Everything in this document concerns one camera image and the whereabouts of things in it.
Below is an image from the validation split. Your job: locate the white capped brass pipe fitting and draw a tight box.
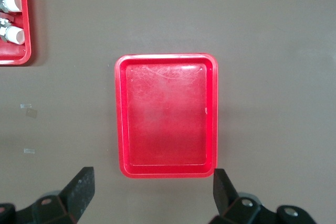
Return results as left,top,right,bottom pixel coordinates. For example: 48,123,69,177
0,16,26,45
0,0,23,14

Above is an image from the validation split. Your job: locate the empty red plastic tray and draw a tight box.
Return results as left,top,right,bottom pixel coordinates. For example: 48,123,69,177
114,52,219,179

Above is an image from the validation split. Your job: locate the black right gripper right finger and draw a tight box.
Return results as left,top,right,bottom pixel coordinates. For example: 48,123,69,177
209,168,319,224

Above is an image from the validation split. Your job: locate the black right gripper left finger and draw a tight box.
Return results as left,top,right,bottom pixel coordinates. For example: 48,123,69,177
0,166,96,224

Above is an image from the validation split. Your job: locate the red tray holding fittings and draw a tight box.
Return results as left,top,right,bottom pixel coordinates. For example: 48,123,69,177
0,0,32,66

